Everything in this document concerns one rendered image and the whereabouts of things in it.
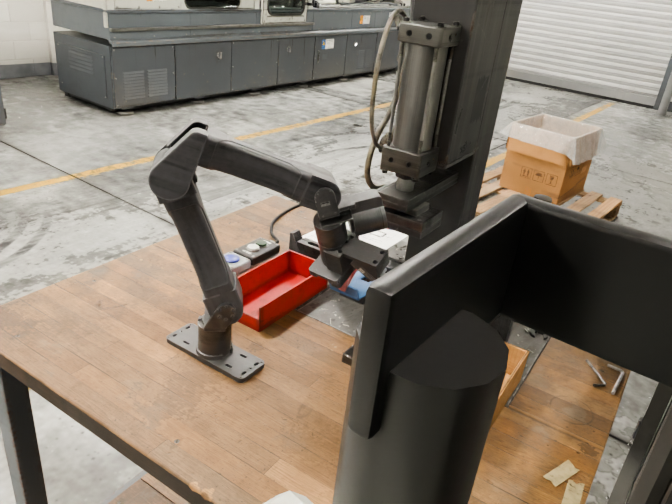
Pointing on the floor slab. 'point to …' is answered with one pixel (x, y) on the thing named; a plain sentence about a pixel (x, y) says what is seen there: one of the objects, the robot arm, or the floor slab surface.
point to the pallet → (557, 204)
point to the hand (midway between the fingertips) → (342, 286)
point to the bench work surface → (135, 277)
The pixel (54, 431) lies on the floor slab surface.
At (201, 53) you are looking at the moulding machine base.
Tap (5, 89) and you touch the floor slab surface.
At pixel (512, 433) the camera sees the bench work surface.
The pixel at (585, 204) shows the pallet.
